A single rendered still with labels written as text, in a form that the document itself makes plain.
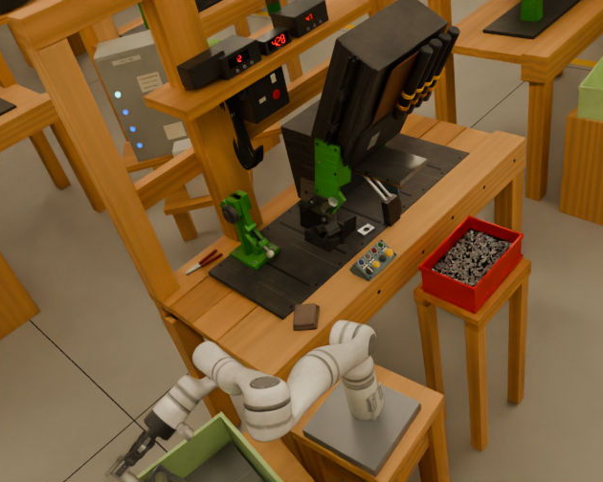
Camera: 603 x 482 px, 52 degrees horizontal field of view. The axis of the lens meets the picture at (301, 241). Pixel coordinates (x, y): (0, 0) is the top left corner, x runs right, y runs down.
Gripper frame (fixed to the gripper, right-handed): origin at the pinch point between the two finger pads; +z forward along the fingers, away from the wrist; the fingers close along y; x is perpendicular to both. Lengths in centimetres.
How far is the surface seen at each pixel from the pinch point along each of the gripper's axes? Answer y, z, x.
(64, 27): -16, -72, -89
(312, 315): -45, -62, 17
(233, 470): -27.8, -11.9, 25.3
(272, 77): -51, -115, -46
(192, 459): -30.6, -6.7, 15.2
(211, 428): -28.0, -16.4, 13.3
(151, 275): -73, -38, -32
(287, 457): -31, -24, 36
